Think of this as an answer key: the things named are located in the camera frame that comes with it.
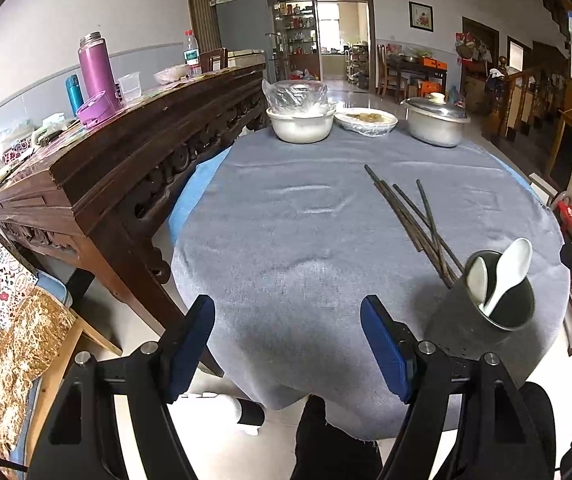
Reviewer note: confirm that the teal thermos bottle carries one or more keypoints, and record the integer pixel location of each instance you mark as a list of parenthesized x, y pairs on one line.
[(74, 93)]

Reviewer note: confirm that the gold fabric bundle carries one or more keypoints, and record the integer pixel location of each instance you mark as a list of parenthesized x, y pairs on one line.
[(28, 347)]

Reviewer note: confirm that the dark dining table background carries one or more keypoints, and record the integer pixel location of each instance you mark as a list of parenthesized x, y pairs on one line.
[(428, 72)]

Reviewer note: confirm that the aluminium pot with lid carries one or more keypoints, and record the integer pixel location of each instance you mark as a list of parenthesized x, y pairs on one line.
[(434, 121)]

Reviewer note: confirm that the patterned bowl with food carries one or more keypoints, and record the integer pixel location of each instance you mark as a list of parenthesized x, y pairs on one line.
[(366, 121)]

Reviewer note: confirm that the purple thermos lid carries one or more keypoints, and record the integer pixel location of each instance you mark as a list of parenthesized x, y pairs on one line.
[(98, 109)]

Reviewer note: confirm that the framed wall picture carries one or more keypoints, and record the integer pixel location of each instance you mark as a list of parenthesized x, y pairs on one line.
[(421, 16)]

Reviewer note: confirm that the purple thermos bottle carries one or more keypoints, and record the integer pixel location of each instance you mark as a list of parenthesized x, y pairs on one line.
[(95, 67)]

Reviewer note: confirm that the white plastic spoon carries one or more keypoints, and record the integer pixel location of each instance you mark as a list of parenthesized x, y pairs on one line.
[(477, 282), (510, 271)]

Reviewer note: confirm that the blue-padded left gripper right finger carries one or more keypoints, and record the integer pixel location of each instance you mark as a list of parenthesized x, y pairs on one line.
[(392, 345)]

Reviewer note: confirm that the white bowl with plastic bag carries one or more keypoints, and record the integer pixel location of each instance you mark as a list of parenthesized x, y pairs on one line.
[(299, 110)]

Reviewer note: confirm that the dark carved wooden sideboard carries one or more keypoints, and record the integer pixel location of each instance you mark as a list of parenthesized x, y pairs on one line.
[(97, 203)]

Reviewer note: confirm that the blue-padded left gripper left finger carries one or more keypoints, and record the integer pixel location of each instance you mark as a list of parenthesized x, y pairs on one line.
[(181, 347)]

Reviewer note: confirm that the grey tablecloth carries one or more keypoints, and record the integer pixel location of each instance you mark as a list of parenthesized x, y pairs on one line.
[(287, 239)]

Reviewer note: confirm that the grey refrigerator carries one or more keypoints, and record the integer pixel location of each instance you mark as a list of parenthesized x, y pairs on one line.
[(249, 25)]

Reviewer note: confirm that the clear plastic cup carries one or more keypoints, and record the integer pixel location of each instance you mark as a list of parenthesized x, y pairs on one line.
[(130, 87)]

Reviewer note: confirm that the clear water bottle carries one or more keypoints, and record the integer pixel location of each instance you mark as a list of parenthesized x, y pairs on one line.
[(191, 54)]

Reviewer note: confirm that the white chest freezer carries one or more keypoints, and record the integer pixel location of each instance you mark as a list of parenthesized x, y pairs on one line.
[(244, 58)]

